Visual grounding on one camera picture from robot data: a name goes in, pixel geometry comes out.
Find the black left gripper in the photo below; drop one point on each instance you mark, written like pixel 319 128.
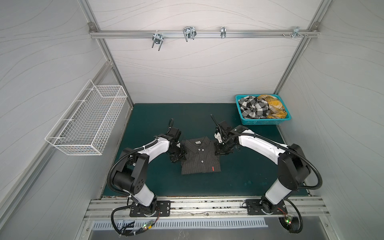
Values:
pixel 182 156

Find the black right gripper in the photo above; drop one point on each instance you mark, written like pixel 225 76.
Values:
pixel 222 146

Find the dark grey striped shirt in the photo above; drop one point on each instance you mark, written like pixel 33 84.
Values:
pixel 200 157

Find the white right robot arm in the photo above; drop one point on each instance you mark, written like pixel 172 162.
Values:
pixel 294 170

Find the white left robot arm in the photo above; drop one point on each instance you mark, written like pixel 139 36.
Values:
pixel 129 174

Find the teal plastic basket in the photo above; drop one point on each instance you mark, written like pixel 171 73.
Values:
pixel 259 122

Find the black white checked shirt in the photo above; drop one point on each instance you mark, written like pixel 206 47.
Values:
pixel 253 108

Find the yellow plaid shirt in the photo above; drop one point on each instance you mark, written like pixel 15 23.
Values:
pixel 276 109

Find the metal hook clamp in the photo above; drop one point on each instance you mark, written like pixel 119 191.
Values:
pixel 157 39

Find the metal u-bolt clamp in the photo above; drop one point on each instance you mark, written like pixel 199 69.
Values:
pixel 189 33

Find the aluminium top crossbar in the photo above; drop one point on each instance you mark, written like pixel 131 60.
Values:
pixel 201 34

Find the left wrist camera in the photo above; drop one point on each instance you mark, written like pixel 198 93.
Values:
pixel 174 133

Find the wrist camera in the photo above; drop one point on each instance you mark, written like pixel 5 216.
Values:
pixel 174 133
pixel 223 128

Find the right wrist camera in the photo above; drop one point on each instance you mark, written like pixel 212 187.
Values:
pixel 223 128

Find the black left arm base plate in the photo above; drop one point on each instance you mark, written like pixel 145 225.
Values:
pixel 156 208

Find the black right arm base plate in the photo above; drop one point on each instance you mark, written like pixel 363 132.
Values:
pixel 253 207

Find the white slotted cable duct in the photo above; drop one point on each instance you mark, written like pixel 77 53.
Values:
pixel 175 224

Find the white wire basket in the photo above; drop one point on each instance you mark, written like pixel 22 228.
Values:
pixel 86 125

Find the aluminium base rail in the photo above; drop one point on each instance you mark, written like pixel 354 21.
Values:
pixel 210 207

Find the small metal ring clamp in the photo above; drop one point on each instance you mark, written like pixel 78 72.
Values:
pixel 223 32

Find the metal bracket with bolts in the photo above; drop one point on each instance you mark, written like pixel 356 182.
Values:
pixel 295 34

